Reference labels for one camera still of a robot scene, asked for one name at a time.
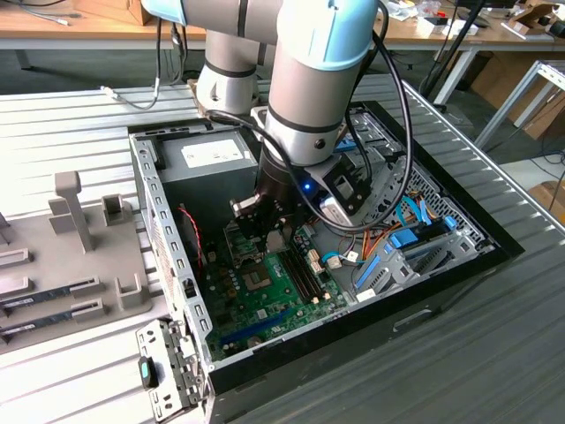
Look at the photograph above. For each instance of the flat brown cardboard box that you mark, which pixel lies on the flat brown cardboard box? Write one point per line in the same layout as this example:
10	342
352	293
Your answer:
132	11

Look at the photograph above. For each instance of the grey metal drive cage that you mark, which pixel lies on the grey metal drive cage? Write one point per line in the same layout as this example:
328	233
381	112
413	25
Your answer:
375	154

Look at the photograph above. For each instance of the CPU socket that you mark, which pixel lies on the CPU socket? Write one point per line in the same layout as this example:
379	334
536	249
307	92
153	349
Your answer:
257	278

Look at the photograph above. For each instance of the black RAM slot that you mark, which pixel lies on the black RAM slot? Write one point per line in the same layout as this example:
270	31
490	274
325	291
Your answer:
298	278
309	278

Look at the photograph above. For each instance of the blue expansion slot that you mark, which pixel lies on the blue expansion slot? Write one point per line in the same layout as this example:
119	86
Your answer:
256	328

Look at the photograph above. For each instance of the black case fan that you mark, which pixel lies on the black case fan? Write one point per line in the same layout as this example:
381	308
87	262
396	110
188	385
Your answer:
189	240

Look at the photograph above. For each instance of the small brown cardboard box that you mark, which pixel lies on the small brown cardboard box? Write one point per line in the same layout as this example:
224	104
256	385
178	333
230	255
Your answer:
547	199

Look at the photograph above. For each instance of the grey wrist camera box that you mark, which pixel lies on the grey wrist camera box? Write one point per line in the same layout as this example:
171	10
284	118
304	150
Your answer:
340	190

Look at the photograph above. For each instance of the green motherboard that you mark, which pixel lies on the green motherboard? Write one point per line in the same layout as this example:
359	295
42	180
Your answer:
282	305

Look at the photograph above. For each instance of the round coin cell battery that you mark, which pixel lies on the round coin cell battery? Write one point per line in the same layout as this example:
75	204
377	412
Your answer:
254	343

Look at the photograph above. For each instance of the grey disk bay cage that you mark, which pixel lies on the grey disk bay cage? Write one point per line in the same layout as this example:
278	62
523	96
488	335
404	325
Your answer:
459	247

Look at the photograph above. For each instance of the grey power supply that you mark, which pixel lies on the grey power supply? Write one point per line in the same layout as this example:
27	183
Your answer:
198	190

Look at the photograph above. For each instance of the square brown base plate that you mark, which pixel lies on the square brown base plate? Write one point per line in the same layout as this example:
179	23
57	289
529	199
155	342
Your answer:
203	110

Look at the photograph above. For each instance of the green RAM stick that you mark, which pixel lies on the green RAM stick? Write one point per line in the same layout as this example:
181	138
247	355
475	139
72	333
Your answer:
35	298
35	321

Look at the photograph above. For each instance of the grey parts rack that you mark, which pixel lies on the grey parts rack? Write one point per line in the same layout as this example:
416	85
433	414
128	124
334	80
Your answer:
53	260

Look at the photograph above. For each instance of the open cardboard box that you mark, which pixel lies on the open cardboard box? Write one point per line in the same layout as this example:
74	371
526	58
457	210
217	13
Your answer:
529	15

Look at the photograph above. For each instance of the large brown cardboard box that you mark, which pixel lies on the large brown cardboard box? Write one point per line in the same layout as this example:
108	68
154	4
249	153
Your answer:
521	97

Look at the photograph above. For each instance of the blue plastic drive bracket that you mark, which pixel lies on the blue plastic drive bracket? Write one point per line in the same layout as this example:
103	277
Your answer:
346	145

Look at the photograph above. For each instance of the blue plastic disk carrier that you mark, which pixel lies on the blue plastic disk carrier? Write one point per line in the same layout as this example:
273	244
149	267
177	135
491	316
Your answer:
404	239
367	271

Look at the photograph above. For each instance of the black open PC case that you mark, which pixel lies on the black open PC case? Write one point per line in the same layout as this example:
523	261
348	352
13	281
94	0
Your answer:
309	388

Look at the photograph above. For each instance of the small white box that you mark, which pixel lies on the small white box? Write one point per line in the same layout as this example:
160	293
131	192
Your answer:
446	26

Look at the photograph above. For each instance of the aluminium profile frame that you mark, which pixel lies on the aluminium profile frame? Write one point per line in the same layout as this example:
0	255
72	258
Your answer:
507	103

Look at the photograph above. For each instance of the small silver wrist camera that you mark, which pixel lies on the small silver wrist camera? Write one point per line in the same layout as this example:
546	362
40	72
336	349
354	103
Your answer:
243	205

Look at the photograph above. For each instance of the black latch blue stripe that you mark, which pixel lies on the black latch blue stripe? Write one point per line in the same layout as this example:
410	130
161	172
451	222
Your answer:
148	373

